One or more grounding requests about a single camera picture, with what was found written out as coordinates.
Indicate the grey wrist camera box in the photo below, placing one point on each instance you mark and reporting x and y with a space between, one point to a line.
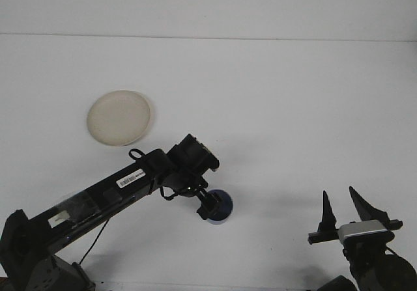
361 229
208 157

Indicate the pale round plate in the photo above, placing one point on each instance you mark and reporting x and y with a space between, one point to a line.
119 118

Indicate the pale blue cup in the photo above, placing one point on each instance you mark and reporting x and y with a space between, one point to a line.
224 206

